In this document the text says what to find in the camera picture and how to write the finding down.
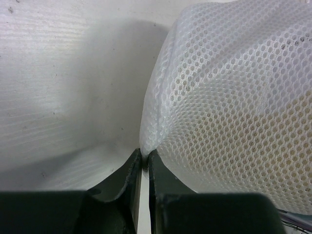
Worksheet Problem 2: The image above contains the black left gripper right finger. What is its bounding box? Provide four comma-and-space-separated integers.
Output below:
148, 150, 285, 234

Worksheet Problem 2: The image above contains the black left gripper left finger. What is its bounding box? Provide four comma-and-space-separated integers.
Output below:
0, 149, 142, 234

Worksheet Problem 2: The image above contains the white mesh laundry bag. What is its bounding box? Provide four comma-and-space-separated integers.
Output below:
139, 0, 312, 215

